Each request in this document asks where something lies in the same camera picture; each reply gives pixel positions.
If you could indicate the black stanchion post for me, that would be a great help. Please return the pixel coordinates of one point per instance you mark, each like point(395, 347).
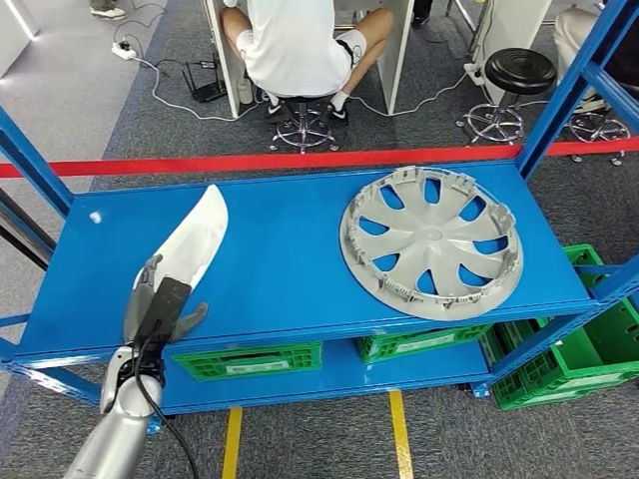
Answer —
point(23, 248)

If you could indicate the chrome base swivel stool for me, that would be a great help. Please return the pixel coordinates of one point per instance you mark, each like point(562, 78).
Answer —
point(304, 125)

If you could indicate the grey plastic wheel cover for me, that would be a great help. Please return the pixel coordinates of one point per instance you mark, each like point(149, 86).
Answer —
point(432, 235)

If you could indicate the black router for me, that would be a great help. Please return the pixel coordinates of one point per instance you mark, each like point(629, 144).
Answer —
point(209, 94)

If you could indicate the white power strip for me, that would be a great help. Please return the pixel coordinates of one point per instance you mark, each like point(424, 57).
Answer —
point(473, 74)
point(123, 50)

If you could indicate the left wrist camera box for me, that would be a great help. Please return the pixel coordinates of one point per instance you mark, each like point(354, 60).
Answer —
point(165, 307)

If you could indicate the person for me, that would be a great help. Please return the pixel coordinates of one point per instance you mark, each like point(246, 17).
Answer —
point(107, 11)
point(566, 36)
point(299, 46)

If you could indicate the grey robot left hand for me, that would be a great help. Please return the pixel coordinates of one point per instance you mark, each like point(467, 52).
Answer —
point(131, 311)

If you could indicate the red barrier belt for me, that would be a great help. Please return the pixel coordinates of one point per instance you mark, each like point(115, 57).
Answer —
point(299, 160)

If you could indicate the white curved plastic part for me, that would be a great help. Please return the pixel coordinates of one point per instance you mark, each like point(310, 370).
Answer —
point(195, 238)

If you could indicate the chrome stanchion post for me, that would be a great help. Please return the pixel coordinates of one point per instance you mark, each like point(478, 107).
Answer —
point(25, 223)

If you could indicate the black round stool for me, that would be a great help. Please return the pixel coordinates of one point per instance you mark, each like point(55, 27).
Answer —
point(519, 69)
point(597, 125)

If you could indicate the blue metal shelf rack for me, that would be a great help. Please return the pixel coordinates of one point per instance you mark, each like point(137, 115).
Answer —
point(279, 251)

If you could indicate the white cabinet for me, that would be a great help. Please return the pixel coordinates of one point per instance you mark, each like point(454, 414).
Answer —
point(12, 33)

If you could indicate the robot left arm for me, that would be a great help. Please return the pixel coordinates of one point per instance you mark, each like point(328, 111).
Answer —
point(115, 436)

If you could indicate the white bottle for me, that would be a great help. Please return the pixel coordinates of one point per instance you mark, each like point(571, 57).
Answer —
point(245, 89)

